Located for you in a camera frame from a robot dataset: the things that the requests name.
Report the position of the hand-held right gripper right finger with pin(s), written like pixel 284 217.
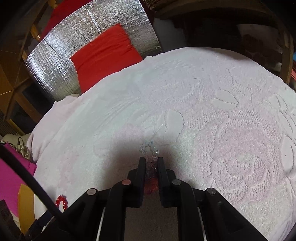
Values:
pixel 161 171

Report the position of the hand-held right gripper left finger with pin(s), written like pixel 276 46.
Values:
pixel 141 171

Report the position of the pink and orange bag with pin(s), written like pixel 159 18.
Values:
pixel 9 180

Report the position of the white patterned cloth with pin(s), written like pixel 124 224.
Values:
pixel 23 149

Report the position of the white embossed blanket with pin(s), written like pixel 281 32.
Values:
pixel 208 104

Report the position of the red cushion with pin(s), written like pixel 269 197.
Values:
pixel 104 53

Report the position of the silver foil mat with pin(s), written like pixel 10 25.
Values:
pixel 57 64

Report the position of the wooden chair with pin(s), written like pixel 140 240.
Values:
pixel 13 78

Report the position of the stack of folded cloths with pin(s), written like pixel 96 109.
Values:
pixel 294 74

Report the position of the red cloth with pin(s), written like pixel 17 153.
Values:
pixel 62 14

